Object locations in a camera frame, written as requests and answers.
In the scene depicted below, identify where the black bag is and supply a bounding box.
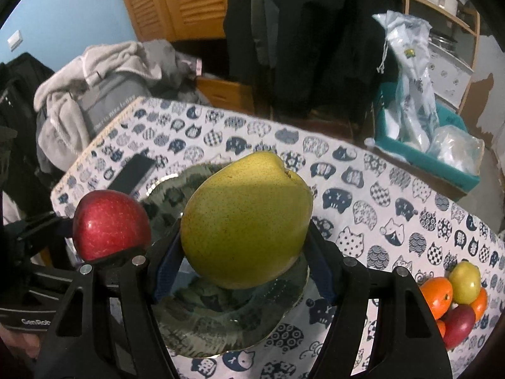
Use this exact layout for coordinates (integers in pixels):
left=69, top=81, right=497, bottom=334
left=1, top=53, right=53, bottom=216

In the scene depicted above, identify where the green pear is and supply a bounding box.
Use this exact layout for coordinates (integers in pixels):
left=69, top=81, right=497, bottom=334
left=181, top=152, right=313, bottom=289

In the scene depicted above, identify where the grey white clothes pile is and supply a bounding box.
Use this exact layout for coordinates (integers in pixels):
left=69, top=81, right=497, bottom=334
left=33, top=39, right=209, bottom=174

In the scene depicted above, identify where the large orange with stem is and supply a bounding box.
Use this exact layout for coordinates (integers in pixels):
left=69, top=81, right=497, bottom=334
left=420, top=277, right=453, bottom=320

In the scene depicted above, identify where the black smartphone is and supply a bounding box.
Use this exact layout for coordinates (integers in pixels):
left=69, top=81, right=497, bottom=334
left=108, top=154, right=156, bottom=197

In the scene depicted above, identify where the white patterned cabinet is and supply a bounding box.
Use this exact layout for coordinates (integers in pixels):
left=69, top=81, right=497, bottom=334
left=429, top=43, right=473, bottom=110

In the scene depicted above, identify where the wooden shelf rack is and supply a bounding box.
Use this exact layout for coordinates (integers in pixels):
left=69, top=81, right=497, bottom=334
left=403, top=0, right=481, bottom=114

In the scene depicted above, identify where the cat pattern tablecloth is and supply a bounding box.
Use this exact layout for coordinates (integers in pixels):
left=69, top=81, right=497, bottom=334
left=50, top=99, right=504, bottom=377

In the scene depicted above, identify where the clear plastic bag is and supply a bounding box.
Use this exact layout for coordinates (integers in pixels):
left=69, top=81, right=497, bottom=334
left=427, top=125, right=485, bottom=176

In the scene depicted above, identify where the teal storage box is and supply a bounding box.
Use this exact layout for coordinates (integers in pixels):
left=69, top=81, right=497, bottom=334
left=374, top=82, right=480, bottom=193

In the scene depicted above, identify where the steel pot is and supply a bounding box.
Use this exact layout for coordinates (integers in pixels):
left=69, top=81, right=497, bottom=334
left=430, top=30, right=457, bottom=55

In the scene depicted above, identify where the yellow-green pear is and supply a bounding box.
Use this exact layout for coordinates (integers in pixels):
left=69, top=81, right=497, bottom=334
left=449, top=261, right=481, bottom=304

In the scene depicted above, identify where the person's left hand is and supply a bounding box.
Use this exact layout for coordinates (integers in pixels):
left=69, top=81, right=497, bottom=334
left=0, top=325, right=41, bottom=358

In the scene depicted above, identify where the white printed plastic bag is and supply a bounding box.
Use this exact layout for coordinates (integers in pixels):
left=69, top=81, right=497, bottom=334
left=372, top=10, right=439, bottom=152

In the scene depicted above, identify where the large red apple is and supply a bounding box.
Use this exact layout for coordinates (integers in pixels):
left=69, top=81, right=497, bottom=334
left=73, top=190, right=152, bottom=262

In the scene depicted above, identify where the white light switch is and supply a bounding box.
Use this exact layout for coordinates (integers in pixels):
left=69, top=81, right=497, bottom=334
left=7, top=30, right=23, bottom=51

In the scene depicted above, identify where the orange mandarin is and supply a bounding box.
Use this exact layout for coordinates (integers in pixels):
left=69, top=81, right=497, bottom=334
left=470, top=287, right=487, bottom=322
left=437, top=319, right=446, bottom=338

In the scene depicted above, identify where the black hanging coat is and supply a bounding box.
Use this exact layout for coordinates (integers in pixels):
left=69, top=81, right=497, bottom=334
left=223, top=0, right=402, bottom=124

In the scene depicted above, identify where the wooden drawer box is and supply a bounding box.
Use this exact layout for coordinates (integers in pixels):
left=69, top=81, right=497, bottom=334
left=196, top=77, right=255, bottom=115

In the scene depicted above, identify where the wooden louvred wardrobe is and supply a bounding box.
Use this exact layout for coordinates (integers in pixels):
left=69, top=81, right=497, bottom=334
left=123, top=0, right=228, bottom=42

